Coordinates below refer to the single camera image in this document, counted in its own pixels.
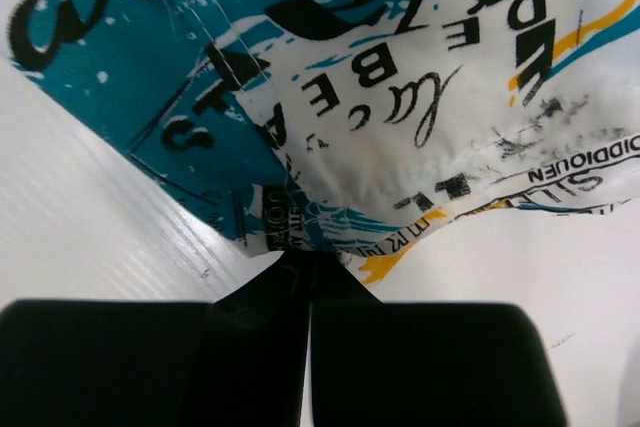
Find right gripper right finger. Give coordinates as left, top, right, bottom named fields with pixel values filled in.
left=307, top=253, right=568, bottom=426

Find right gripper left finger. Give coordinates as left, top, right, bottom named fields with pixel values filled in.
left=1, top=252, right=311, bottom=426

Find patterned white teal yellow shorts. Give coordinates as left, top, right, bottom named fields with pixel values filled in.
left=1, top=0, right=639, bottom=282

